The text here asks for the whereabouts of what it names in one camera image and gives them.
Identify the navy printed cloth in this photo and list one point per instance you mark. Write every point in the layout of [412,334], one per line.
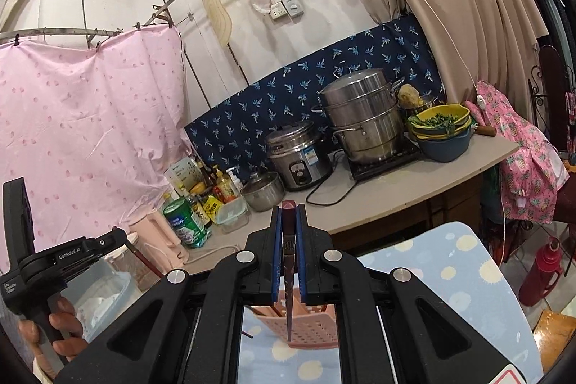
[270,105]

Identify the stainless steel steamer pot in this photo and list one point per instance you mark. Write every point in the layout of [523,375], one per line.
[364,118]

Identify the hanging cutting board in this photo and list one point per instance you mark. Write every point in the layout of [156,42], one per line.
[218,17]

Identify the ginger root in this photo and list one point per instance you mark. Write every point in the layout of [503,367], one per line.
[408,95]

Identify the yellow packet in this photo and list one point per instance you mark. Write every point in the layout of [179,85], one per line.
[210,208]

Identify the pink floral garment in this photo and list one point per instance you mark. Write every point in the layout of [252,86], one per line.
[526,168]

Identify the clear food container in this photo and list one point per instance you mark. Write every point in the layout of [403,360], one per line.
[231,215]

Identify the green tin can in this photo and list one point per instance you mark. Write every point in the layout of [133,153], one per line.
[184,224]

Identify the maroon chopstick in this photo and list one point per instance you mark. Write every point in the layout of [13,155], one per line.
[146,261]
[288,249]

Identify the small lidded steel pot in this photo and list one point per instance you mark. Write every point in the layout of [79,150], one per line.
[263,193]

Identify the pink perforated utensil holder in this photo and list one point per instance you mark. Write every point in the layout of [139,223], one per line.
[315,330]

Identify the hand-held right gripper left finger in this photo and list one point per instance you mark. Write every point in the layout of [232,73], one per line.
[278,253]

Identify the dark sauce bottle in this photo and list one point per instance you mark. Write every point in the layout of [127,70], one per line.
[207,179]

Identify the pink curtain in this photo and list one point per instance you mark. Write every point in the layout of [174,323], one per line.
[90,118]

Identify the pink electric kettle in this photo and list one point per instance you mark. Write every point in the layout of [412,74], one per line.
[157,244]

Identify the beige curtain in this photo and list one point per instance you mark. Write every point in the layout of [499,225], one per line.
[450,6]

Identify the blue printed tablecloth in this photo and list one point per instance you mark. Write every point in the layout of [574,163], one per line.
[450,276]

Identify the person's left hand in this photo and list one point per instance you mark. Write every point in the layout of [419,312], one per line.
[67,321]

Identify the black induction cooker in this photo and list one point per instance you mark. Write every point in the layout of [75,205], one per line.
[387,164]

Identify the translucent plastic storage bin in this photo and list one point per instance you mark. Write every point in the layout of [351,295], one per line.
[108,289]

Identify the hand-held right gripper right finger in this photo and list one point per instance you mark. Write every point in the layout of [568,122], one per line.
[300,258]

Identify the red thermos bottle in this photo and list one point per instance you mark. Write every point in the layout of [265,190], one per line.
[544,271]

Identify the silver rice cooker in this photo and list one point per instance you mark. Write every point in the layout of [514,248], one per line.
[297,159]

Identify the wall socket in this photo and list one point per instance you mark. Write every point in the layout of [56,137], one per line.
[285,8]

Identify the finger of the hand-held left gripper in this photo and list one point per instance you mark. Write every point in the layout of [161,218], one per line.
[108,240]

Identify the amber pump bottle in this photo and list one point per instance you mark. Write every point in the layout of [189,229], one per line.
[221,188]

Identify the clear oil jug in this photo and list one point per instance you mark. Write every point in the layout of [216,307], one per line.
[184,177]

